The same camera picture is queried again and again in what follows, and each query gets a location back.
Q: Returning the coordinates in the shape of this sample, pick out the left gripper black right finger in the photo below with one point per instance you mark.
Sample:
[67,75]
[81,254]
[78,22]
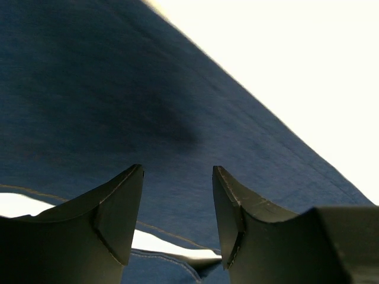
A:
[262,242]

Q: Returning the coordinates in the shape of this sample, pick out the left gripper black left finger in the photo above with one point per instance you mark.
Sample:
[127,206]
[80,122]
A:
[85,240]

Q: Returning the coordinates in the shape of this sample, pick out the dark blue denim trousers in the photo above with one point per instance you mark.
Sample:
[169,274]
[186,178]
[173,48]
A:
[90,88]

